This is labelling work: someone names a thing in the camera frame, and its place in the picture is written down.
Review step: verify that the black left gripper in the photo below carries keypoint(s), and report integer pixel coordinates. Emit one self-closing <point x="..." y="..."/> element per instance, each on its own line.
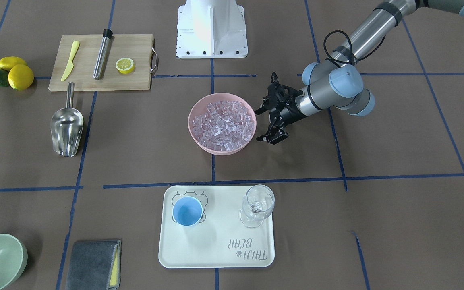
<point x="292" y="113"/>

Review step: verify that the pink bowl of ice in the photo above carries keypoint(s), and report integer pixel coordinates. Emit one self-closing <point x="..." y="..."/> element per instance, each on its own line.
<point x="222" y="123"/>

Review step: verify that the steel ice scoop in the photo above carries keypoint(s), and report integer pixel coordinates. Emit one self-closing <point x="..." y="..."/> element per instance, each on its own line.
<point x="66" y="127"/>

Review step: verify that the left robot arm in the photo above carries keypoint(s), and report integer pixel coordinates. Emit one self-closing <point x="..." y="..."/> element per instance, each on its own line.
<point x="336" y="82"/>

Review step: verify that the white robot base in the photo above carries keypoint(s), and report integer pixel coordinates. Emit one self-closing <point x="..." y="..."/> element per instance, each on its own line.
<point x="211" y="29"/>

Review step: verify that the blue cup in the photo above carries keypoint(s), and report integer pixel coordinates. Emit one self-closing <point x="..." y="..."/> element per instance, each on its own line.
<point x="187" y="211"/>

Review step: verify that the clear wine glass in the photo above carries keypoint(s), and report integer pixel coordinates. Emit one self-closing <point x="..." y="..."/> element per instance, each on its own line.
<point x="257" y="205"/>

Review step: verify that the cream serving tray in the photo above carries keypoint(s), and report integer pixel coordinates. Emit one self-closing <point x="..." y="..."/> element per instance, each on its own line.
<point x="219" y="239"/>

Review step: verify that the wooden cutting board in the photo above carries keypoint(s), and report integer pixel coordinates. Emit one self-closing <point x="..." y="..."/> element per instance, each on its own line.
<point x="138" y="47"/>

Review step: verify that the lemon half slice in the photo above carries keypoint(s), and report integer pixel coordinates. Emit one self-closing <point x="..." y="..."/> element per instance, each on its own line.
<point x="125" y="65"/>

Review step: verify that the steel muddler black cap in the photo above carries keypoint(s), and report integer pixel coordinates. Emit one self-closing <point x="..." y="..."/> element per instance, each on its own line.
<point x="103" y="54"/>

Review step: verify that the yellow plastic knife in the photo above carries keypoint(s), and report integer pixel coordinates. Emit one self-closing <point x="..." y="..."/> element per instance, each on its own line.
<point x="70" y="64"/>

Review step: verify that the grey yellow cloth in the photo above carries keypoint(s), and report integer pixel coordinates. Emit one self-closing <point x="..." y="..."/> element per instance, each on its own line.
<point x="95" y="265"/>

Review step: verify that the yellow lemon lower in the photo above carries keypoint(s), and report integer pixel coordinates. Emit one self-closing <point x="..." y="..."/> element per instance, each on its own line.
<point x="20" y="77"/>

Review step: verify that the yellow lemon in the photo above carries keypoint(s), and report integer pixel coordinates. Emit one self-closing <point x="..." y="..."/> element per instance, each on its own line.
<point x="20" y="77"/>
<point x="7" y="63"/>

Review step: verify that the yellow lemon upper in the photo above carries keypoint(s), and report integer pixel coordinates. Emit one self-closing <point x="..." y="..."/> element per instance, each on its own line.
<point x="7" y="63"/>

